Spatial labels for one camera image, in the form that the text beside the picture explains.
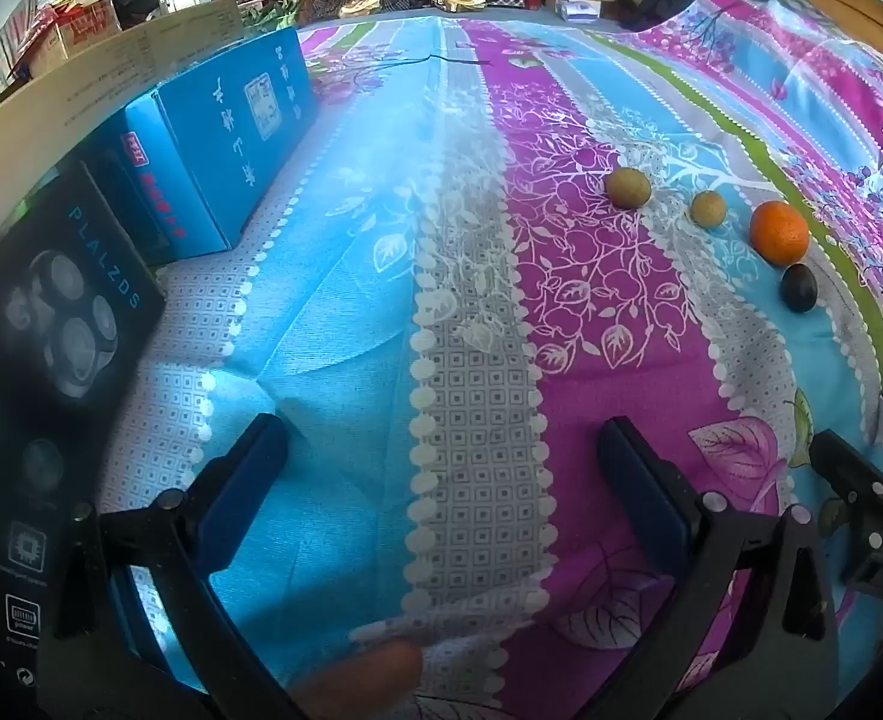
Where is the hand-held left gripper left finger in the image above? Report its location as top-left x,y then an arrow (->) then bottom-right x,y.
37,414 -> 308,720

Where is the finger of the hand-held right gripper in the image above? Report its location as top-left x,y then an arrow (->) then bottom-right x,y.
809,429 -> 883,541

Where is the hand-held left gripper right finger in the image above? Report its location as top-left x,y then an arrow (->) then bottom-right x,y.
576,416 -> 840,720

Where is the round mandarin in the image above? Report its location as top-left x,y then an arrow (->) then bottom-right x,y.
749,201 -> 812,266

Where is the small brown-green round fruit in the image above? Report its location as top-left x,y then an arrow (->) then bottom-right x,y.
691,191 -> 728,228

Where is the large brown-green round fruit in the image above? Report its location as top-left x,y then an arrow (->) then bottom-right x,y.
605,166 -> 653,211

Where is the person's left hand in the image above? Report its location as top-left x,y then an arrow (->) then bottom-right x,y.
292,640 -> 425,720

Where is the black shaver box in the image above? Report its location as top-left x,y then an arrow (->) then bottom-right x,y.
0,161 -> 169,720

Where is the printed floral bedsheet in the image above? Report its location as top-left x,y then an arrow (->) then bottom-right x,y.
97,0 -> 883,720

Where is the blue cardboard box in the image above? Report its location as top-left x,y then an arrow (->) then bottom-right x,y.
122,26 -> 319,256

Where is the long beige cardboard box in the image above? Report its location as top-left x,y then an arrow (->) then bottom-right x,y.
0,0 -> 244,241

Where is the green leafy plant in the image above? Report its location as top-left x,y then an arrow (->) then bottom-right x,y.
242,0 -> 304,31

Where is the red-print cardboard carton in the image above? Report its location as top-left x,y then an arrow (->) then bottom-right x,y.
32,0 -> 124,65

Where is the thin black cable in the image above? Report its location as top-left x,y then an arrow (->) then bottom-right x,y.
370,52 -> 491,68

